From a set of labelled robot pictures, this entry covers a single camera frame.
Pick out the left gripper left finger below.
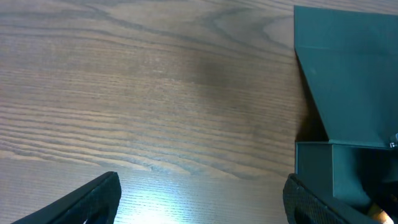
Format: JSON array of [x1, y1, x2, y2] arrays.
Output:
[[12, 171, 121, 224]]

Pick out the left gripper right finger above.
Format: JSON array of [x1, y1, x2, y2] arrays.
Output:
[[282, 173, 381, 224]]

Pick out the small yellow snack packet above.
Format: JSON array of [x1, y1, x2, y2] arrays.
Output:
[[368, 203, 394, 224]]

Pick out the dark green box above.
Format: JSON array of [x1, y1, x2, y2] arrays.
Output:
[[294, 6, 397, 212]]

